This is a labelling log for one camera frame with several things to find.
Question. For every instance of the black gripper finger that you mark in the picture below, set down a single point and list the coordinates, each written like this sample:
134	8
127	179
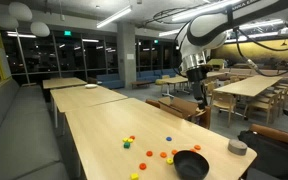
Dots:
199	95
205	96

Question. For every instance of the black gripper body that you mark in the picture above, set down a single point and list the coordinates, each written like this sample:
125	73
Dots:
200	75

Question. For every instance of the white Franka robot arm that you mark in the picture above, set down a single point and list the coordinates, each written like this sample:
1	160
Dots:
205	28

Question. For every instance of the black bowl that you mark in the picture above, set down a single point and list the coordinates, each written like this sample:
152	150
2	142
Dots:
191	165

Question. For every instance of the brown wooden chair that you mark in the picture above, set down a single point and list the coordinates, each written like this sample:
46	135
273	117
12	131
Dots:
153	103
180	106
205	118

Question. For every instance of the yellow chair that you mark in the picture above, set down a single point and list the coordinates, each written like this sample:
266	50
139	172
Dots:
160	81

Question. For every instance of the long light wood table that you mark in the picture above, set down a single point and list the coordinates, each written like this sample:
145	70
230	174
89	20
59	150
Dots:
250	86

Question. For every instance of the blue sofa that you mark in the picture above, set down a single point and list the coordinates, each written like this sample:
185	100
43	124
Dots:
150	75
112	81

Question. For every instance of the low brown coffee table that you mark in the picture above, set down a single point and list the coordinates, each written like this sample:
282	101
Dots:
140	82

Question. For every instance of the gray cylinder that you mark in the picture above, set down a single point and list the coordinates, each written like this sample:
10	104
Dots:
237	147

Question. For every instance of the white ceiling light strip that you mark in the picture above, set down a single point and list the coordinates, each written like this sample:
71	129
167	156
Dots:
114	16
197	10

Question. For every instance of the concrete pillar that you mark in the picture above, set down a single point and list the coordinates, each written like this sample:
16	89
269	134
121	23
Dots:
126	56

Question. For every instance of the brown leather chair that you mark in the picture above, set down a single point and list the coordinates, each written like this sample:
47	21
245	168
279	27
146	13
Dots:
272	133

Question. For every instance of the green block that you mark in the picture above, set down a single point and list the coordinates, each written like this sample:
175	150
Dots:
126	145

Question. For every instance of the black bag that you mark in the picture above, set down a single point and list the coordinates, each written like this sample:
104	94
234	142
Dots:
270	160

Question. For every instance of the yellow block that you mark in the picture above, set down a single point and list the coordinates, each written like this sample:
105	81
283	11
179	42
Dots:
134	176

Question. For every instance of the white plate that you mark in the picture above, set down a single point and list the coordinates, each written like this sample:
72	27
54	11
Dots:
91	86

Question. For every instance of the dark brown chair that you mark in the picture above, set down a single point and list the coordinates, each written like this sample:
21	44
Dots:
91	80

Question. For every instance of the green exit sign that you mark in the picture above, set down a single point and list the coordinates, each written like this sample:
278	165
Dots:
67	33

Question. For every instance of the white globe lamp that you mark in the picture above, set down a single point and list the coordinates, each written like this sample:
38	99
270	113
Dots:
7	21
20	11
40	29

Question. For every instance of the gray upholstered bench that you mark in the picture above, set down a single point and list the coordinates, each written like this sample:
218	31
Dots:
20	136

